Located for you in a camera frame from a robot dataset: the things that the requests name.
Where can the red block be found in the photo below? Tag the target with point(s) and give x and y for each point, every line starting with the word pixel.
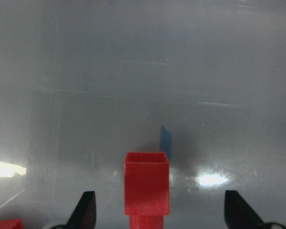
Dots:
pixel 146 189
pixel 11 224

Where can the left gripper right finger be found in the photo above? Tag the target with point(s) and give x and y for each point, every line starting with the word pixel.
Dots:
pixel 238 214

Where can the clear plastic storage box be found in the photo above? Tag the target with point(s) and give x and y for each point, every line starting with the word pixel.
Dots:
pixel 84 82

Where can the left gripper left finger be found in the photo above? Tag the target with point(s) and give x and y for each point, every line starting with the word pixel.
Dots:
pixel 84 215

